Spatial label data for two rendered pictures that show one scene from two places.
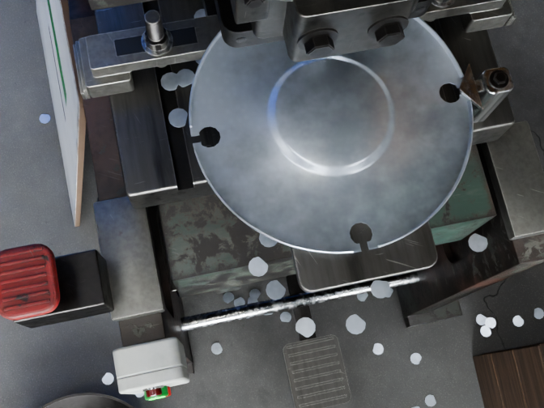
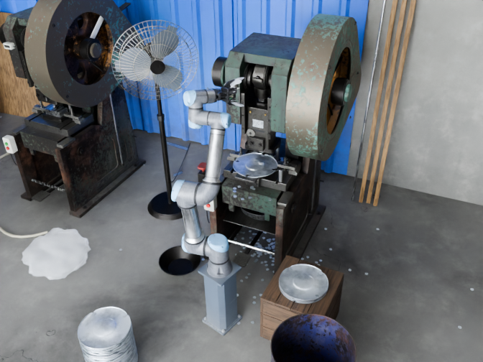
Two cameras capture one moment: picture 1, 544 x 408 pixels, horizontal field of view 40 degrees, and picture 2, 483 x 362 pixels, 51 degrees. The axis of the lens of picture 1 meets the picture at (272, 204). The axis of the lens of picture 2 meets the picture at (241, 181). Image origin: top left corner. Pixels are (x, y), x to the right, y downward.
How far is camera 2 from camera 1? 2.82 m
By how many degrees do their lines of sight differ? 46
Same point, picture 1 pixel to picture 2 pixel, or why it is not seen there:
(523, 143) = (290, 194)
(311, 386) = (238, 260)
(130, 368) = not seen: hidden behind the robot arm
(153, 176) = (228, 169)
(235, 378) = not seen: hidden behind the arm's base
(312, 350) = (244, 255)
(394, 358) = (264, 283)
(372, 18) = (258, 141)
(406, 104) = (266, 167)
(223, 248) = (231, 184)
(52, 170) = not seen: hidden behind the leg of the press
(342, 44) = (255, 146)
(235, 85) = (245, 158)
